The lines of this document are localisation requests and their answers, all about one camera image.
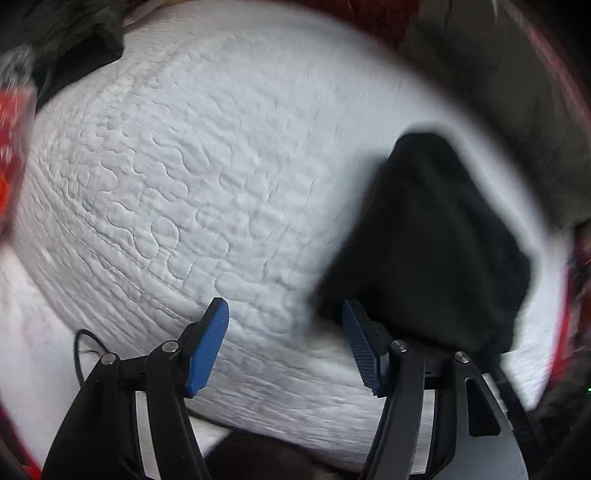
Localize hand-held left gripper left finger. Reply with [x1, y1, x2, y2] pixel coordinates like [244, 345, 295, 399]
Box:
[41, 298, 230, 480]

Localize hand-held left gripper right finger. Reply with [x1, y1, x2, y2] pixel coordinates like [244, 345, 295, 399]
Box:
[342, 299, 503, 480]

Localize black pants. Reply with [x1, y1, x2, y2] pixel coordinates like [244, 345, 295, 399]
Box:
[314, 131, 532, 356]

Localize dark brown round object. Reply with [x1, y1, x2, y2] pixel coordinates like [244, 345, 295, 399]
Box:
[203, 431, 333, 480]

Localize white quilted mattress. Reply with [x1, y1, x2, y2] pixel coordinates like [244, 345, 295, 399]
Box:
[0, 4, 568, 476]

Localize red patterned quilt bag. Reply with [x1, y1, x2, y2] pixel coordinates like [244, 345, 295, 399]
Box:
[0, 46, 38, 232]

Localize red cloth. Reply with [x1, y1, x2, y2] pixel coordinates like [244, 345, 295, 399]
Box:
[295, 0, 419, 49]

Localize dark green cloth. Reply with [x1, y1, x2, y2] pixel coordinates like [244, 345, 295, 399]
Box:
[0, 0, 125, 109]

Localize black cable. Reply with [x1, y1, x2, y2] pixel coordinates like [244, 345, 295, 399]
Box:
[74, 329, 109, 384]

